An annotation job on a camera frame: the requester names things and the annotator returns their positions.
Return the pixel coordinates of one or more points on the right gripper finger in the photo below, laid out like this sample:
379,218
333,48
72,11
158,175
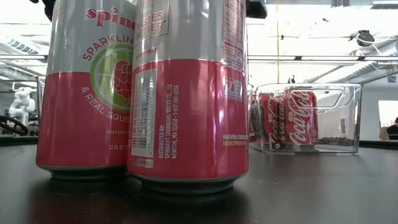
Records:
256,9

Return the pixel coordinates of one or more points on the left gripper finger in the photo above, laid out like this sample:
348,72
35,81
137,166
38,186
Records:
49,9

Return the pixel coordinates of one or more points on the pink silver sparkling water can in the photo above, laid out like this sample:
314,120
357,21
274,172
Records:
77,124
192,124

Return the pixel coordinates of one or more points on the clear plastic bin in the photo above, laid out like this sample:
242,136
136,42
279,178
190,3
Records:
354,124

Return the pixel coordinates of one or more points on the white ceiling air vent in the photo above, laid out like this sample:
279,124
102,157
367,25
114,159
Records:
21,46

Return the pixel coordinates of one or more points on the white robot figure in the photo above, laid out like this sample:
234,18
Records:
21,102

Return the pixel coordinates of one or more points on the black ceiling device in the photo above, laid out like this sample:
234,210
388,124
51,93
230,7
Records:
366,37

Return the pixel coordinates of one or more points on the black round wheel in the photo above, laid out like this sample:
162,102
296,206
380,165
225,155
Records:
14,118

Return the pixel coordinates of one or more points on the person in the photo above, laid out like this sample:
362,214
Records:
394,129

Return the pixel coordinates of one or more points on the grey horizontal rail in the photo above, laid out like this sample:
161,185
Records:
335,58

